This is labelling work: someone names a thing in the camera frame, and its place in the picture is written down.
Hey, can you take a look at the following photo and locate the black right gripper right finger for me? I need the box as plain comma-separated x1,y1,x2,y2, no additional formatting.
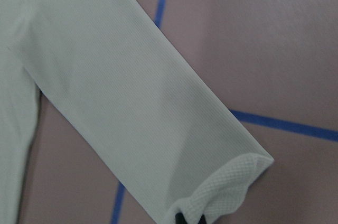
199,215,206,224

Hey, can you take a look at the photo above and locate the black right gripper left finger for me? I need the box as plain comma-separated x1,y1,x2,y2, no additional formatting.
175,212,183,224

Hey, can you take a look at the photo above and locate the green long sleeve shirt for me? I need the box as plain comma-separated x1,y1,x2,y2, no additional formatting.
1,0,274,223

